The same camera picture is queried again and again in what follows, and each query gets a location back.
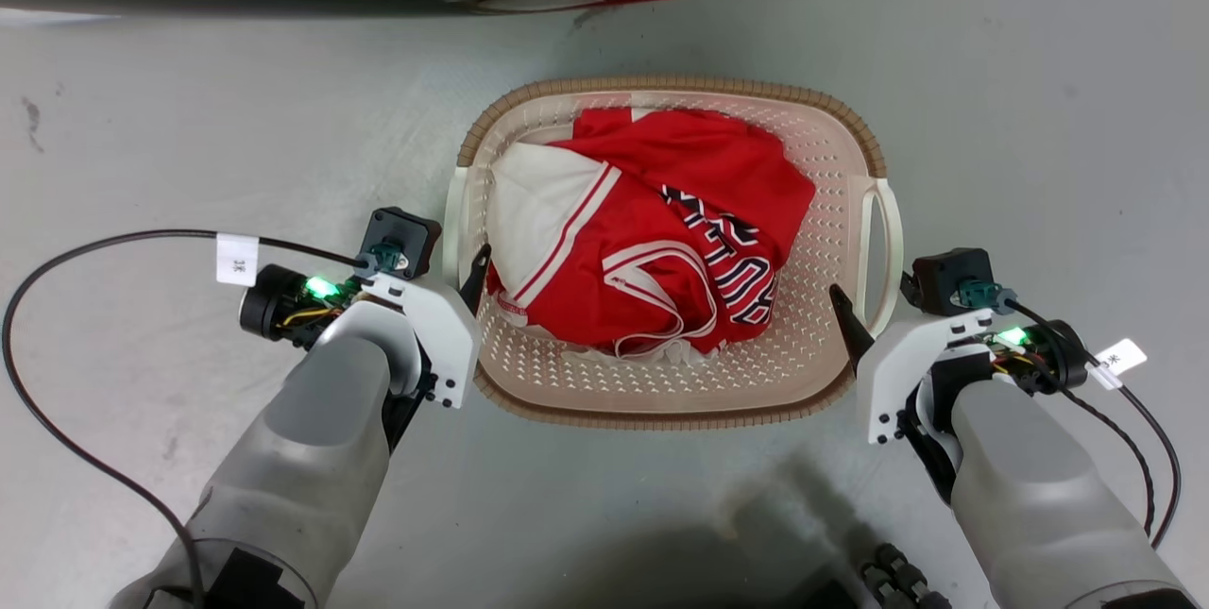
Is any beige plastic laundry basket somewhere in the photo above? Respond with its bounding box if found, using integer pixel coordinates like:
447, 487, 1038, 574
442, 74, 905, 431

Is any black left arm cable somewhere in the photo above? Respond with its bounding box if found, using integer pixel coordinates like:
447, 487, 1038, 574
0, 228, 371, 609

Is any white left cable tag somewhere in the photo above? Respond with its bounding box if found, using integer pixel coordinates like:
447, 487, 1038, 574
215, 232, 260, 288

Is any red and white jersey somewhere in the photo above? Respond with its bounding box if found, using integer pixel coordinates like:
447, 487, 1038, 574
486, 107, 817, 366

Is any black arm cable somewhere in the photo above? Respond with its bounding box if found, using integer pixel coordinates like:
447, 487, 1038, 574
1003, 297, 1184, 551
0, 228, 371, 609

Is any white right cable tag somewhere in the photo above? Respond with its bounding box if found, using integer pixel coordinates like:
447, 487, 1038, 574
1086, 337, 1149, 391

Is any white cable tag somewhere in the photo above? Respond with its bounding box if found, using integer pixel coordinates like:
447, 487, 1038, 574
215, 232, 260, 288
1086, 337, 1149, 391

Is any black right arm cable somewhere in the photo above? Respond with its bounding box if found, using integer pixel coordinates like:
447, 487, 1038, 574
1003, 297, 1184, 551

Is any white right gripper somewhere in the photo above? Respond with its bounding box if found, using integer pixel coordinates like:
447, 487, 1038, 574
828, 283, 1089, 447

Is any twisted black right arm wire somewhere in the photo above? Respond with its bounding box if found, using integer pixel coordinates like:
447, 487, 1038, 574
1063, 386, 1156, 536

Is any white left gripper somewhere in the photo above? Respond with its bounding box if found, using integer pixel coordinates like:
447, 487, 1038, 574
239, 244, 493, 410

